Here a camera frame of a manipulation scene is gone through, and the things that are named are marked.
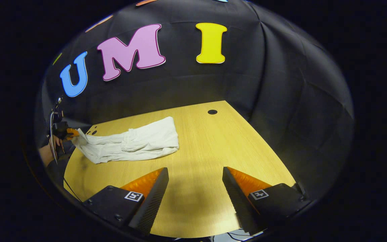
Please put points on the black backdrop cloth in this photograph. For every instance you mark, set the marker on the black backdrop cloth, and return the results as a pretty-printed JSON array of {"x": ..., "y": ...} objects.
[{"x": 264, "y": 84}]

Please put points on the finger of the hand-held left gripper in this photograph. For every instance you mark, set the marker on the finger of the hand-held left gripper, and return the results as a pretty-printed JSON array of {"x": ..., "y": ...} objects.
[{"x": 72, "y": 133}]

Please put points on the white jeans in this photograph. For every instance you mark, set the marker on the white jeans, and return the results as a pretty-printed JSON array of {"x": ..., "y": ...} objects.
[{"x": 139, "y": 141}]

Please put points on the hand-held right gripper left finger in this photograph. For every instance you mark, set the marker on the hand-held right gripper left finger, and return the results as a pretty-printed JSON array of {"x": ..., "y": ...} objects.
[{"x": 153, "y": 201}]

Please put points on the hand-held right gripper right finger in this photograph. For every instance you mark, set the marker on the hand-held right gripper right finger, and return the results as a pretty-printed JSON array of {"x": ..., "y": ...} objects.
[{"x": 237, "y": 201}]

